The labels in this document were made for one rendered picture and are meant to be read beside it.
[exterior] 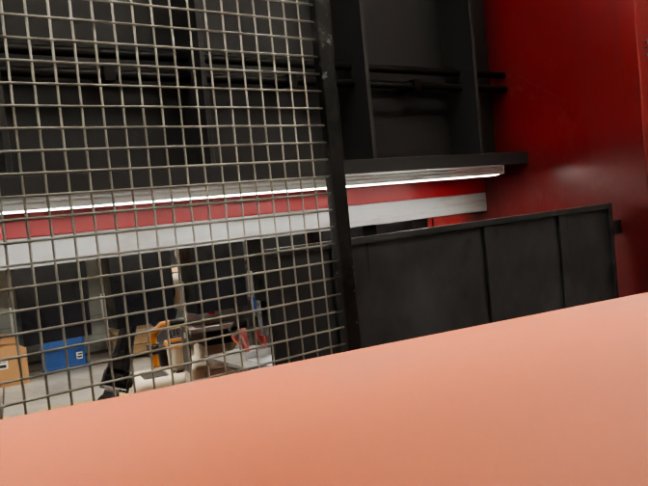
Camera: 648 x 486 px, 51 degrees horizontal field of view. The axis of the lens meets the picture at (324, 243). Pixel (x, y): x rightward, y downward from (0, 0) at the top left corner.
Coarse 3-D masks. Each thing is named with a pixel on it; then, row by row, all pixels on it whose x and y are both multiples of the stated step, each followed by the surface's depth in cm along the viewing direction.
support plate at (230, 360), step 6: (258, 348) 206; (216, 354) 204; (234, 354) 201; (210, 360) 199; (216, 360) 196; (222, 360) 195; (228, 360) 194; (234, 360) 193; (240, 360) 193; (234, 366) 188; (240, 366) 185; (246, 366) 183
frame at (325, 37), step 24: (312, 0) 99; (312, 24) 100; (312, 48) 101; (336, 96) 101; (336, 120) 101; (336, 144) 101; (336, 168) 101; (336, 192) 101; (336, 216) 101; (336, 240) 101; (336, 264) 102; (360, 336) 103
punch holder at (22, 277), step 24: (72, 264) 149; (24, 288) 143; (48, 288) 146; (72, 288) 149; (24, 312) 143; (48, 312) 146; (72, 312) 149; (24, 336) 143; (48, 336) 146; (72, 336) 149
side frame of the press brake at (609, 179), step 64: (512, 0) 214; (576, 0) 197; (640, 0) 185; (512, 64) 216; (576, 64) 199; (640, 64) 184; (512, 128) 219; (576, 128) 201; (640, 128) 186; (512, 192) 222; (576, 192) 203; (640, 192) 188; (640, 256) 190
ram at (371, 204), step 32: (288, 192) 183; (320, 192) 189; (352, 192) 196; (384, 192) 203; (416, 192) 211; (448, 192) 220; (480, 192) 229; (0, 224) 141; (32, 224) 144; (64, 224) 148; (96, 224) 153; (128, 224) 157; (160, 224) 162; (224, 224) 171; (256, 224) 177; (288, 224) 183; (320, 224) 189; (352, 224) 196; (0, 256) 141; (64, 256) 148
